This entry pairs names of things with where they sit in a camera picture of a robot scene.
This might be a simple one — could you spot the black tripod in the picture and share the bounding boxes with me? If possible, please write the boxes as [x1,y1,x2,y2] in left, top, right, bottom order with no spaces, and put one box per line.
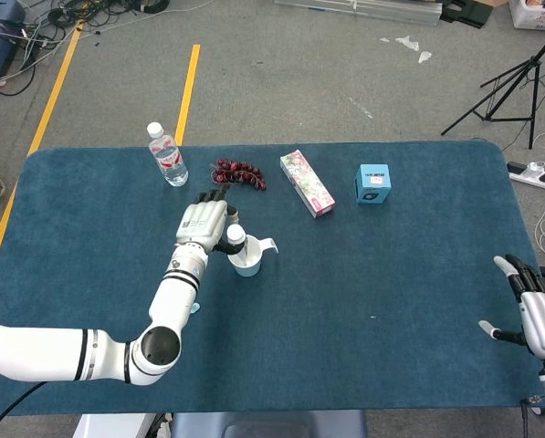
[440,22,545,151]

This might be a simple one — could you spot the tangle of black cables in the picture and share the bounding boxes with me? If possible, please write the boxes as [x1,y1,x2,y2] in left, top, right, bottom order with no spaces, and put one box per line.
[0,0,171,97]

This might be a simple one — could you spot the bunch of red grapes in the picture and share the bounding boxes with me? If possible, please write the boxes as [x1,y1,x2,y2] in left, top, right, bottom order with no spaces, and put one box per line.
[209,158,268,192]

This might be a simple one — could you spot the white power strip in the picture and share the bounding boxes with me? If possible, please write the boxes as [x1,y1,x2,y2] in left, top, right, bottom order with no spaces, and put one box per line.
[507,160,545,191]

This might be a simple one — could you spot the white mug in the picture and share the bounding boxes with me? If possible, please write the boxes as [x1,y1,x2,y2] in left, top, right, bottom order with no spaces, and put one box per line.
[226,234,280,278]

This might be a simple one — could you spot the floral toothpaste tube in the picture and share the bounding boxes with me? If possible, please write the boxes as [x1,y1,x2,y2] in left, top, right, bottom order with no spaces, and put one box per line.
[225,224,251,266]

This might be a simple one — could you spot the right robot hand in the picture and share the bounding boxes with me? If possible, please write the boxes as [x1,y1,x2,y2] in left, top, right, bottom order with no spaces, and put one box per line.
[477,254,545,360]

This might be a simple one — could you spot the clear water bottle red label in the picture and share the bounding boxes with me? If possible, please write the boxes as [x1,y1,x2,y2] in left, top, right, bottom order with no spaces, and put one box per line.
[146,121,190,188]

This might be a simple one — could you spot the blue felt table mat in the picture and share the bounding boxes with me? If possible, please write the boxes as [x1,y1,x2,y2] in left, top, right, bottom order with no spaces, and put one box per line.
[0,140,543,416]

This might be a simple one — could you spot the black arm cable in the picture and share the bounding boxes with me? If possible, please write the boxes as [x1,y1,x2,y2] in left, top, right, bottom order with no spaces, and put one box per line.
[0,381,47,430]

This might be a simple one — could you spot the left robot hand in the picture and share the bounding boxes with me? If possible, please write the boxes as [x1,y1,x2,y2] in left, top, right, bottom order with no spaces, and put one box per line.
[174,183,248,256]

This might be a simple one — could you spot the black flat plates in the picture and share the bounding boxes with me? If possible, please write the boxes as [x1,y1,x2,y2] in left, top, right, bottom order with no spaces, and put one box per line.
[439,0,493,29]

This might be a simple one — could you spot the white plastic basket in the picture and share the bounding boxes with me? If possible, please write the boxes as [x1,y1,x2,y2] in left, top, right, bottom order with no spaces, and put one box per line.
[508,0,545,31]

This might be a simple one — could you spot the white coiled cable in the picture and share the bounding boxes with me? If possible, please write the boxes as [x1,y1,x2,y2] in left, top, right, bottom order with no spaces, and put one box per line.
[499,131,545,256]

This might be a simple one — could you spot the blue speaker box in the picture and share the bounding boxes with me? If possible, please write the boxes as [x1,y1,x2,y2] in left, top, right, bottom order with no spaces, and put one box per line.
[354,163,392,205]

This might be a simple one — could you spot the pink floral long box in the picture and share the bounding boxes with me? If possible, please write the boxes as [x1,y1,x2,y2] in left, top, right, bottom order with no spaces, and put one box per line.
[279,149,337,220]

